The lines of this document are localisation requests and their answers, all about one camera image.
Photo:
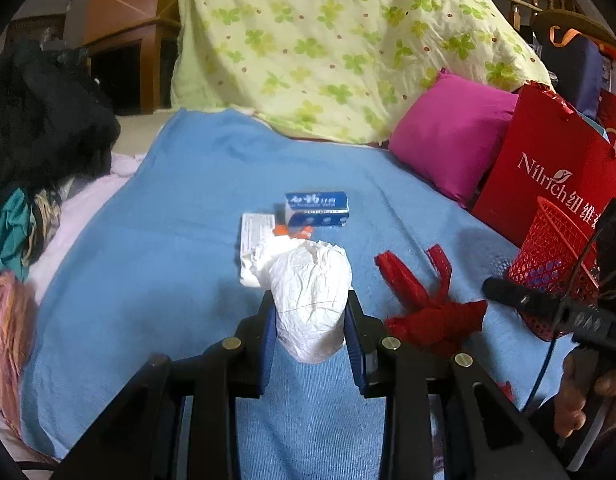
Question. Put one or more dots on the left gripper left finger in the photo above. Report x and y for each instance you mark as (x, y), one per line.
(177, 419)

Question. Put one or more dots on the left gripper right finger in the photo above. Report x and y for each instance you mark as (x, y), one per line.
(483, 435)

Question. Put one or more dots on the white paper trash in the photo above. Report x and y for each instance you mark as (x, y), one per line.
(309, 282)

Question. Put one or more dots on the orange wrapper bundle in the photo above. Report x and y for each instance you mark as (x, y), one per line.
(296, 232)

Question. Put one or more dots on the blue toothpaste box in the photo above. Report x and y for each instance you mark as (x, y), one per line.
(316, 209)

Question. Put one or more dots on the person's right hand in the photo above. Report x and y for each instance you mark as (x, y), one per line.
(571, 399)

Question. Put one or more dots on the red plastic mesh basket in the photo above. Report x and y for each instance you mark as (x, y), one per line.
(549, 253)

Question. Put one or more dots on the red Nilrich paper bag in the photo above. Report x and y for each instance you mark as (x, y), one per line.
(549, 151)

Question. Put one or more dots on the magenta pillow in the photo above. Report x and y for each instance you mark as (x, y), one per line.
(453, 133)

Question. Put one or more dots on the blue blanket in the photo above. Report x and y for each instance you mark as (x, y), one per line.
(156, 270)

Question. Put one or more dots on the navy blue tote bag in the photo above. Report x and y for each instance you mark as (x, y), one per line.
(578, 64)

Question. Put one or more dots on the teal garment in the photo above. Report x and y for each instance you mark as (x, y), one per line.
(15, 229)

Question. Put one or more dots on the black clothes pile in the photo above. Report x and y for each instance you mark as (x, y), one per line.
(54, 121)

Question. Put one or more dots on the green clover quilt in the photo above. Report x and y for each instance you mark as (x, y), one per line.
(341, 70)

